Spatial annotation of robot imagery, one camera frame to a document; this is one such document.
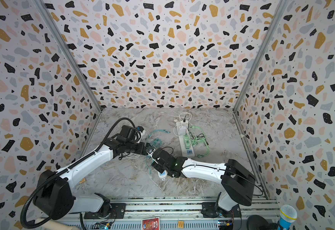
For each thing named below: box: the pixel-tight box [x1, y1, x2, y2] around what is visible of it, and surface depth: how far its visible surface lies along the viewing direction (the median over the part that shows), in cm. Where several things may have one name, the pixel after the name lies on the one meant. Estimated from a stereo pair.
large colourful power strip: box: [176, 120, 195, 159], surface depth 99 cm
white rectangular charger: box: [178, 125, 187, 136], surface depth 103 cm
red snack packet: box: [141, 217, 161, 230], surface depth 70 cm
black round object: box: [246, 214, 279, 230], surface depth 72 cm
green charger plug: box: [183, 132, 190, 150], surface depth 96 cm
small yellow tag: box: [177, 220, 185, 229], surface depth 71 cm
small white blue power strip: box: [157, 169, 168, 182], surface depth 85 cm
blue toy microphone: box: [277, 204, 298, 230], surface depth 53 cm
